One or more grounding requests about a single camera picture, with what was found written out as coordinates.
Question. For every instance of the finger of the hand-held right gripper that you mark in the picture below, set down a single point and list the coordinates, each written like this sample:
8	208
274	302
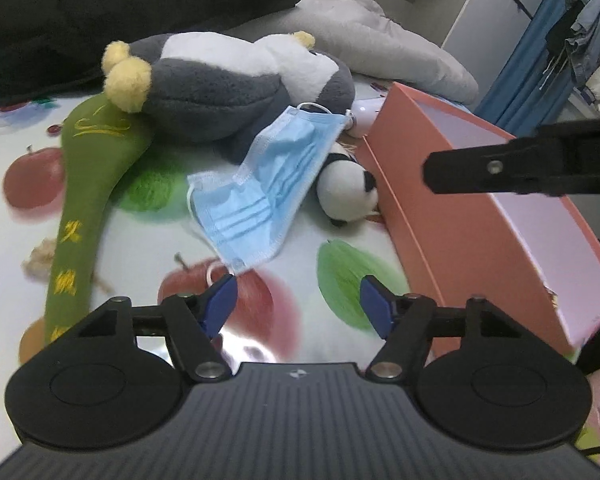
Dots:
585	130
480	170

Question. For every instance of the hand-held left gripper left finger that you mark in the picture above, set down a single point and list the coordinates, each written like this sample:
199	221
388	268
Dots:
220	306

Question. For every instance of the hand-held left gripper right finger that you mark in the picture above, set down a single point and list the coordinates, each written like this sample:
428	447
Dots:
377	309

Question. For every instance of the pink cardboard box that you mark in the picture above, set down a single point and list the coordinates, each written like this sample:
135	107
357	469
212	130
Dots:
455	240

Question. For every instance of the blue face mask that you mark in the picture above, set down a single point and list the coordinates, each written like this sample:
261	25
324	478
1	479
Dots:
260	195

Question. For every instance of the blue curtain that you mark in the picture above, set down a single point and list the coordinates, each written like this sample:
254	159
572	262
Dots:
520	75

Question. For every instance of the denim hanging garment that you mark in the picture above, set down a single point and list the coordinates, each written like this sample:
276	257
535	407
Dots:
587	30

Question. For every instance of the fruit printed bed sheet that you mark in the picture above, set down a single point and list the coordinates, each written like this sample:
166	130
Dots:
130	250

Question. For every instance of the black hanging garment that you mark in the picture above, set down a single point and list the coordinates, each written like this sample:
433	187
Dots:
562	25

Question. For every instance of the white round device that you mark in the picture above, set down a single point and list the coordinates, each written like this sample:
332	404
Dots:
367	112

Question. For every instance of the panda plush toy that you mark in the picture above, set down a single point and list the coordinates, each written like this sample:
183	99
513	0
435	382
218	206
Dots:
342	185

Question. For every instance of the grey pillow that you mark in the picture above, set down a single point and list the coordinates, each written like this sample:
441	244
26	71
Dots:
380	35

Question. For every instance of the green fabric massage hammer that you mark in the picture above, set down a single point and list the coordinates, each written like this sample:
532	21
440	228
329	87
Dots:
80	200

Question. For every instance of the grey penguin plush toy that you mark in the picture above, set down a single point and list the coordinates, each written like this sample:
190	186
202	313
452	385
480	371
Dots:
205	95

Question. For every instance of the black jacket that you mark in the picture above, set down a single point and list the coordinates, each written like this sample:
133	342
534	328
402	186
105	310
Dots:
105	5

